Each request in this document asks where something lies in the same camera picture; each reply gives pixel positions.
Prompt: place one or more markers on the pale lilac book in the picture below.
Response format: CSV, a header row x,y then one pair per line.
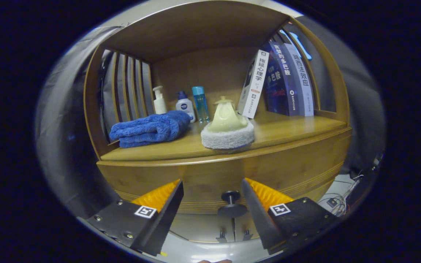
x,y
302,80

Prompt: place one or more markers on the wooden countertop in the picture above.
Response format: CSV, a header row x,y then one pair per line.
x,y
287,128

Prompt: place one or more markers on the white pump bottle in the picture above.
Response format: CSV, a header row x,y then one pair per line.
x,y
160,106

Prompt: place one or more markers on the dark blue book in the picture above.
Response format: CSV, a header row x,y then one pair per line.
x,y
278,80

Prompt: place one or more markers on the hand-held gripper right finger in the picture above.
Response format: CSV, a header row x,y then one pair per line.
x,y
260,219

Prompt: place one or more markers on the clear blue bottle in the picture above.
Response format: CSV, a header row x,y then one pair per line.
x,y
200,104

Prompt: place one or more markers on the wooden cabinet door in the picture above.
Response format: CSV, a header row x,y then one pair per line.
x,y
241,228
199,226

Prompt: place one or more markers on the blue folded towel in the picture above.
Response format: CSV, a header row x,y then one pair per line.
x,y
148,129

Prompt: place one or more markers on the white book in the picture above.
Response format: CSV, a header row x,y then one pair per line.
x,y
254,87

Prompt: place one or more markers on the white bottle with blue cap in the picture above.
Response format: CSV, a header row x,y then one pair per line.
x,y
185,106

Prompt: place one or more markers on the cream brush with white pad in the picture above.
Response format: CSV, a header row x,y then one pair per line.
x,y
228,137

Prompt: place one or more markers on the wooden cabinet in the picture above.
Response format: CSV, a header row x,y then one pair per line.
x,y
203,65

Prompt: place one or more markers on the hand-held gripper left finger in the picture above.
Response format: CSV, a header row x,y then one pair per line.
x,y
165,215

